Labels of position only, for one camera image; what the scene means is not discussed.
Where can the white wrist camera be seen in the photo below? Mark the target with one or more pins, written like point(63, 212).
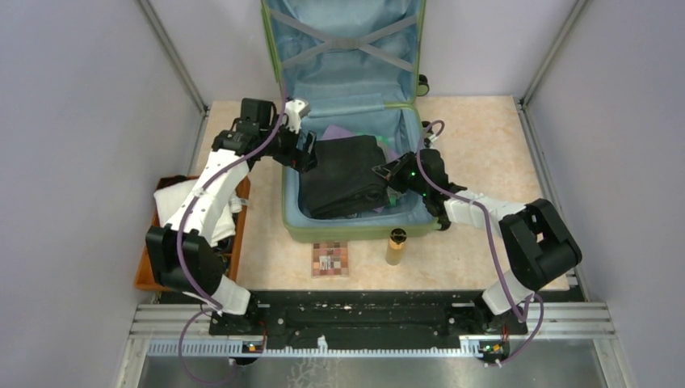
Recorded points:
point(430, 141)
point(295, 110)

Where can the green suitcase blue lining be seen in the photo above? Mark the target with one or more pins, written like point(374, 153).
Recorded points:
point(357, 64)

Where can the purple t-shirt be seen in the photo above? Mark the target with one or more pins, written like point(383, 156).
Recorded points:
point(337, 133)

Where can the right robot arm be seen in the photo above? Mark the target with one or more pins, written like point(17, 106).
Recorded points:
point(529, 243)

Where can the white fluffy towel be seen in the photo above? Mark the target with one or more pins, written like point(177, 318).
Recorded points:
point(169, 200)

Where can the green white tie-dye garment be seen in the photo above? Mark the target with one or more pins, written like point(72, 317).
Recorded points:
point(369, 188)

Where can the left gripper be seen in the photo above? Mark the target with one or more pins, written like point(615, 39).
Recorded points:
point(304, 159)

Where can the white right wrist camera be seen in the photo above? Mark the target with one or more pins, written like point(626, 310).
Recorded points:
point(430, 141)

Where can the eyeshadow palette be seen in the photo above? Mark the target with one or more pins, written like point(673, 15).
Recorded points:
point(330, 259)

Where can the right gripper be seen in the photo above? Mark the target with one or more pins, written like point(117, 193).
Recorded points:
point(395, 180)

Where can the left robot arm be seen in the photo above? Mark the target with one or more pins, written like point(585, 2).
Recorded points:
point(179, 250)

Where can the orange wooden tray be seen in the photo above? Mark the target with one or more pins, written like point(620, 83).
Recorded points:
point(229, 249)

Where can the gold cap bottle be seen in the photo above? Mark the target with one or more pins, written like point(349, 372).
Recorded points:
point(396, 246)

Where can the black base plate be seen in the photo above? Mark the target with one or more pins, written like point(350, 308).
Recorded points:
point(364, 320)

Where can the black garment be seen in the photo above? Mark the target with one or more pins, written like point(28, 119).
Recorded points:
point(345, 177)

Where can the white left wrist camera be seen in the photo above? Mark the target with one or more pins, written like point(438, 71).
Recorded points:
point(295, 110)

